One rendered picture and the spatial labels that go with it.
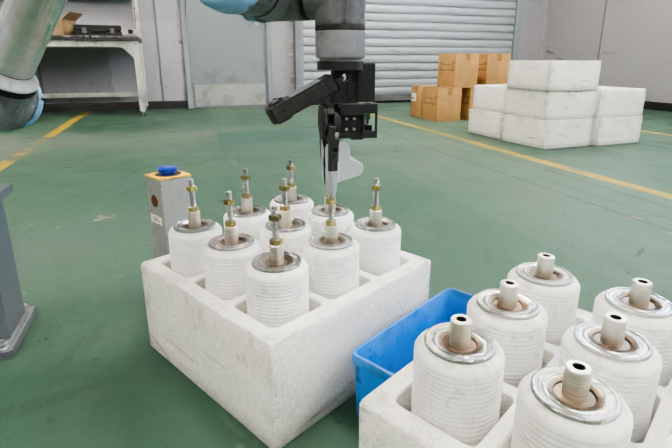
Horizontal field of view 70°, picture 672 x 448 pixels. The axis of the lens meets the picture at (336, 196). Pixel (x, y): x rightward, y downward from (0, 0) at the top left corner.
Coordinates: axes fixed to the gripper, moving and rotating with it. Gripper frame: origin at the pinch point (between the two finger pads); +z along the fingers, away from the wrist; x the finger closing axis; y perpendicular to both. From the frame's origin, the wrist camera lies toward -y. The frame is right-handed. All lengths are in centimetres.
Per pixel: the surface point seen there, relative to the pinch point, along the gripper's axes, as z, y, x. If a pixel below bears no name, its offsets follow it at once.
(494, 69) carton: -11, 220, 344
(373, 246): 11.8, 8.6, 2.4
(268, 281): 10.1, -10.7, -11.2
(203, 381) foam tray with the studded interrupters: 32.1, -22.0, -1.9
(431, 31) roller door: -55, 238, 545
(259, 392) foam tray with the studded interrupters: 25.6, -12.8, -14.9
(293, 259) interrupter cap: 9.0, -6.6, -6.8
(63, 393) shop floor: 34, -45, 3
